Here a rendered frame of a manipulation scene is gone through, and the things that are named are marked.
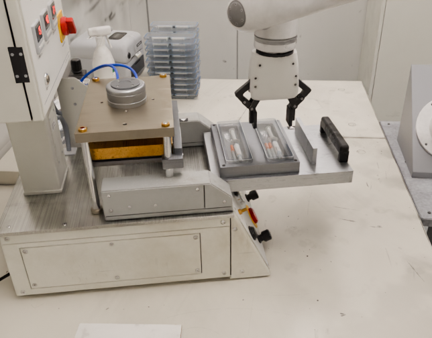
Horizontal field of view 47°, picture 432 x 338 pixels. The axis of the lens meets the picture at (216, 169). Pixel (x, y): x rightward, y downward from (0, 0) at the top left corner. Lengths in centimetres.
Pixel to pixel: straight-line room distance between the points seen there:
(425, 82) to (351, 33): 195
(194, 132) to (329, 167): 34
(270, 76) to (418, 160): 64
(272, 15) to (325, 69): 270
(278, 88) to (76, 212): 48
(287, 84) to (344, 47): 250
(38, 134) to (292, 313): 62
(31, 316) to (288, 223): 62
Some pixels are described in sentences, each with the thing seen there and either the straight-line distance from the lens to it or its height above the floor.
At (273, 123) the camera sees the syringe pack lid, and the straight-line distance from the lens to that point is 117.
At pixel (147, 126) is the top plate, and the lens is 93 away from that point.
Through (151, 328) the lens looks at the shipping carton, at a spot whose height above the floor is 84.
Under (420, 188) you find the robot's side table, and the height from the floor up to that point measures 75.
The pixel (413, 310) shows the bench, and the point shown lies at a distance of 111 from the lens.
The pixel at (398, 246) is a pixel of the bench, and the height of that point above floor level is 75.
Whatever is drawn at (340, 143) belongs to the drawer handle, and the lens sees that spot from 109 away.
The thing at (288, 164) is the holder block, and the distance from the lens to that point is 104.
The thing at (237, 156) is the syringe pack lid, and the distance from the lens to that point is 103.
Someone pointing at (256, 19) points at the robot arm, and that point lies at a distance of 90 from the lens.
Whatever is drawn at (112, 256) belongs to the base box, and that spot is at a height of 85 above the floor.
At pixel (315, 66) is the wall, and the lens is 355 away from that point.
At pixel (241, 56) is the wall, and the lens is 352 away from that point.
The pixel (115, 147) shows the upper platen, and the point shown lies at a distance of 98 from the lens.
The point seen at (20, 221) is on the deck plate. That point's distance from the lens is 106.
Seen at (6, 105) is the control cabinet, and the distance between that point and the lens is 91.
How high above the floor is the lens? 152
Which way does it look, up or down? 31 degrees down
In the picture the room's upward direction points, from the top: 1 degrees counter-clockwise
